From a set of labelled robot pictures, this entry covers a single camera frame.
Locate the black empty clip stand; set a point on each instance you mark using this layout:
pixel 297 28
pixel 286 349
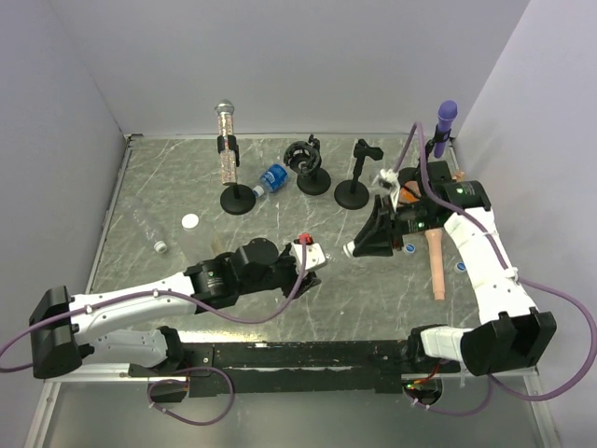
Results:
pixel 353 194

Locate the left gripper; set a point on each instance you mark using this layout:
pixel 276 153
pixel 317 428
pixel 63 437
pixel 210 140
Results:
pixel 285 255

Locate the aluminium rail frame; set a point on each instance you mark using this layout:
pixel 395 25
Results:
pixel 357 300

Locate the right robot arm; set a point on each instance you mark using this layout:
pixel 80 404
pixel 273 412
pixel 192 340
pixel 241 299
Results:
pixel 512 333

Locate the pink beige microphone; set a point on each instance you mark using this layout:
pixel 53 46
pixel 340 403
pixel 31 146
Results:
pixel 434 240

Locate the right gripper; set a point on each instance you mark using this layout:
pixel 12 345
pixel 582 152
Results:
pixel 374 238

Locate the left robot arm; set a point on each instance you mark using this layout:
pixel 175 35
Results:
pixel 67 329

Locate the blue label water bottle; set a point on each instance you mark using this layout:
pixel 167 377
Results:
pixel 271 180

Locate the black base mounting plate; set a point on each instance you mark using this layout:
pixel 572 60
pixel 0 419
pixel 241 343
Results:
pixel 380 366

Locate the black shock mount stand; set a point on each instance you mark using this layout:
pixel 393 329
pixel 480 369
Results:
pixel 304 158

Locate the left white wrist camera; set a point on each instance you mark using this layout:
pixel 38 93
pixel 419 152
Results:
pixel 308 253

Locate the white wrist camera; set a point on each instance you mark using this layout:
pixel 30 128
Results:
pixel 308 253
pixel 387 180

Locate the black purple microphone stand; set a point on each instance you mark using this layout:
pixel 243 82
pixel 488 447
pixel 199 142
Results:
pixel 427 147

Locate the clear bottle at left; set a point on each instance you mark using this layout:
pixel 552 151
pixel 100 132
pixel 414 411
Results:
pixel 145 224

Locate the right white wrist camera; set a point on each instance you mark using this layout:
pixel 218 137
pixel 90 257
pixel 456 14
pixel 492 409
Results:
pixel 387 180

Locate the clear white-capped tea bottle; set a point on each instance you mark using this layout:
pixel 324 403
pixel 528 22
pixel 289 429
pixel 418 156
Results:
pixel 199 239

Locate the white blue Pocari cap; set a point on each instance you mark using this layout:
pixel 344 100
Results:
pixel 348 249

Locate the black glitter microphone stand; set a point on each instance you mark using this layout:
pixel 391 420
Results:
pixel 237 199

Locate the glitter silver microphone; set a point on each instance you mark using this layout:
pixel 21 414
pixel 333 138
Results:
pixel 227 147

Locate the orange square bottle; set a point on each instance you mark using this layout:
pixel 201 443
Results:
pixel 409 192

